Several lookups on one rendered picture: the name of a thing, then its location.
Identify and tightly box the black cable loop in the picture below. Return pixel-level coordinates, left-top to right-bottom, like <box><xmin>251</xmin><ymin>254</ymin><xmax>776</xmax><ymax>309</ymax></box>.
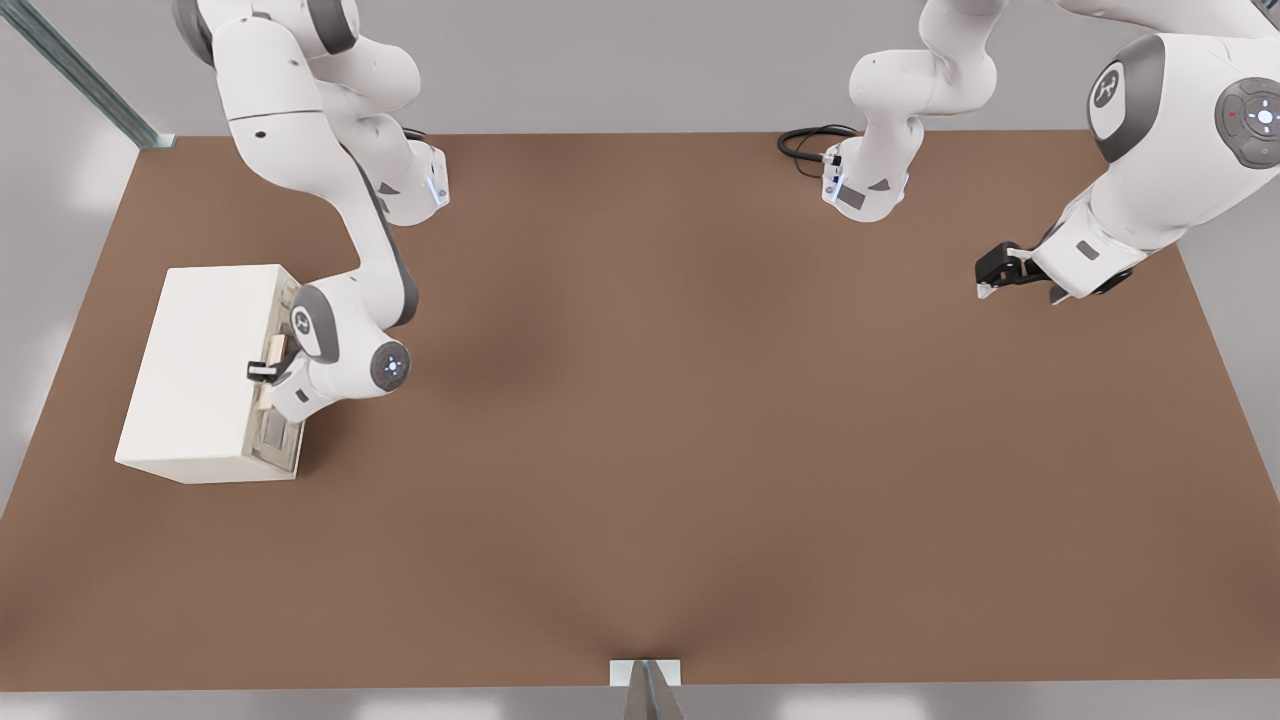
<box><xmin>777</xmin><ymin>124</ymin><xmax>863</xmax><ymax>180</ymax></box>

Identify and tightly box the oven door with pale handle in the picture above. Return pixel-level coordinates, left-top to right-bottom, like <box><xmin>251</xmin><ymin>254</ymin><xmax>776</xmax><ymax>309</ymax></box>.
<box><xmin>243</xmin><ymin>266</ymin><xmax>306</xmax><ymax>482</ymax></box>

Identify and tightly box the silver frame post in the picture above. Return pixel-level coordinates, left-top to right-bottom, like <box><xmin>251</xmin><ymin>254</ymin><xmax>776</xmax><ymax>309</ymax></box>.
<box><xmin>0</xmin><ymin>0</ymin><xmax>178</xmax><ymax>152</ymax></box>
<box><xmin>609</xmin><ymin>659</ymin><xmax>687</xmax><ymax>720</ymax></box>

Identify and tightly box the white oven box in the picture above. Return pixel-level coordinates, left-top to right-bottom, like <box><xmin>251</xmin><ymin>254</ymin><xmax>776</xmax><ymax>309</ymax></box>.
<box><xmin>114</xmin><ymin>264</ymin><xmax>306</xmax><ymax>486</ymax></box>

